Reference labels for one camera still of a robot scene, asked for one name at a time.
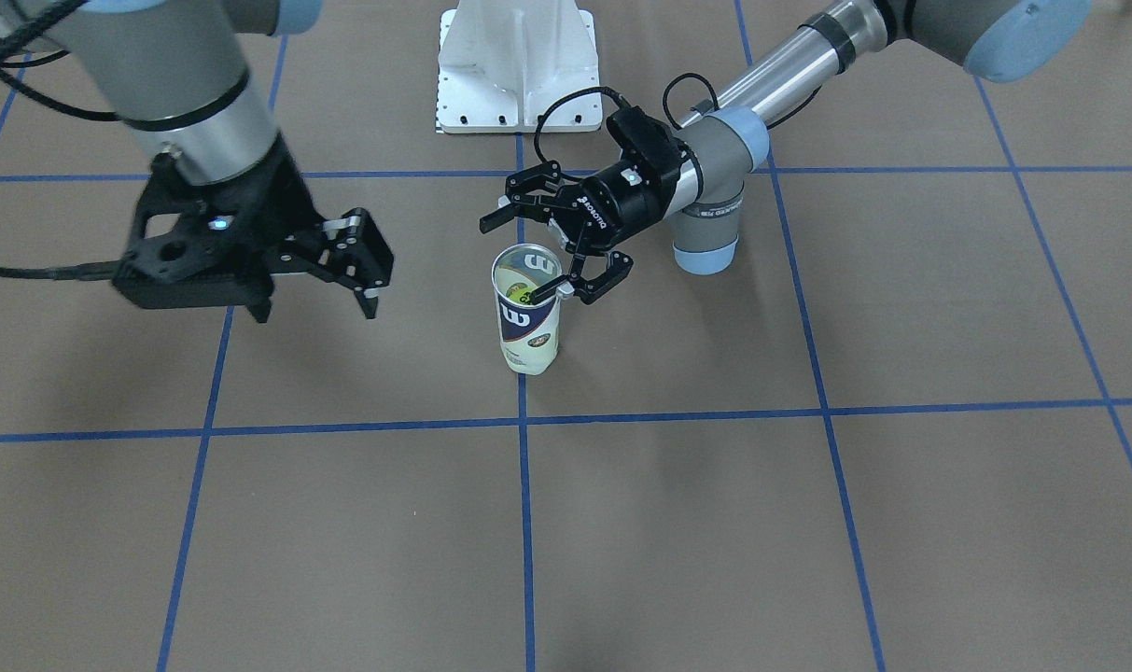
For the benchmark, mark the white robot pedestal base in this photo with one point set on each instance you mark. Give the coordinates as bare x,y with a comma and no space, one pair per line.
502,64

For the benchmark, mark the white blue tennis ball can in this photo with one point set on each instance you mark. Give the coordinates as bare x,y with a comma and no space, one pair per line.
517,322

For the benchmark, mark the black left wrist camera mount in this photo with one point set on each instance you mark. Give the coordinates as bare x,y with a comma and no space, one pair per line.
647,146

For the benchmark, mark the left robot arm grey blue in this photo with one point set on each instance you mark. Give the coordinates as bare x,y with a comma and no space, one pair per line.
692,172

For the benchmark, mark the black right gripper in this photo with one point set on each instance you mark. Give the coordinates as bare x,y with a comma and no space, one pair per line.
284,216

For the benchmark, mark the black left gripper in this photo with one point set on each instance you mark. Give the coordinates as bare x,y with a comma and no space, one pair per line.
610,194

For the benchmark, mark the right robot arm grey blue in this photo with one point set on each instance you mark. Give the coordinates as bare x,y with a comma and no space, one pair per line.
173,72

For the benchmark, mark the yellow tennis ball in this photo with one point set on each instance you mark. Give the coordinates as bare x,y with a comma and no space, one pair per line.
531,356
519,288

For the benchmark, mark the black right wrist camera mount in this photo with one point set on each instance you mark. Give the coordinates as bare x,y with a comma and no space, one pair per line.
190,247

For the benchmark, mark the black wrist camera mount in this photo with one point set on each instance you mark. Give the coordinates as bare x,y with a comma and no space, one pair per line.
647,146
190,247

